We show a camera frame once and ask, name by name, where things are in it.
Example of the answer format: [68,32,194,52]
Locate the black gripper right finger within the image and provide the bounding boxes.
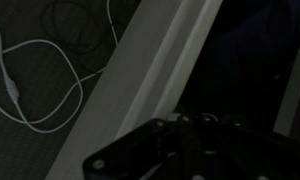
[196,115,300,180]

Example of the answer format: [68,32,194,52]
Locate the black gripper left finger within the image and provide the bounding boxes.
[82,117,204,180]

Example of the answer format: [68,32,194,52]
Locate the light wooden drawer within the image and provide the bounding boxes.
[45,0,298,180]

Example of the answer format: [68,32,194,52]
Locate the dark clothes in drawer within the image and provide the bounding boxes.
[180,0,300,131]

